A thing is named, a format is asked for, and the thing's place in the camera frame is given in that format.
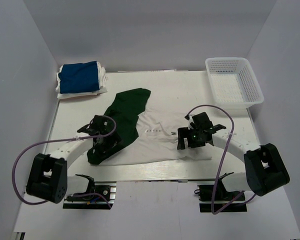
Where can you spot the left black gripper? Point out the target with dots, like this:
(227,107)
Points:
(114,140)

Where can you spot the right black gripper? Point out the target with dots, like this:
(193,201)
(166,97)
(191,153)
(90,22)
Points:
(184,132)

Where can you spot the white green raglan t shirt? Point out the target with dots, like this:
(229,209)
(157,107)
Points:
(147,135)

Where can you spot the blue t shirt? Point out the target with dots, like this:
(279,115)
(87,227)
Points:
(79,78)

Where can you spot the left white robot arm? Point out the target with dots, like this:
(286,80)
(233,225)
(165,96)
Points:
(48,178)

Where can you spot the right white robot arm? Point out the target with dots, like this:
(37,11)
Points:
(264,168)

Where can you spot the white plastic basket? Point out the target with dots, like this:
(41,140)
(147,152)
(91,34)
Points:
(233,83)

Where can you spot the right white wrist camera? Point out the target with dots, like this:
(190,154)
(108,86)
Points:
(189,118)

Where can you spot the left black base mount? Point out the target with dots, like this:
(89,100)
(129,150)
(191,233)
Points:
(100,196)

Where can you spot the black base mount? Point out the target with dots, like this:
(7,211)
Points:
(222,197)
(100,196)

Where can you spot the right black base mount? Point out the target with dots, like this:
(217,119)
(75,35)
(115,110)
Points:
(222,197)

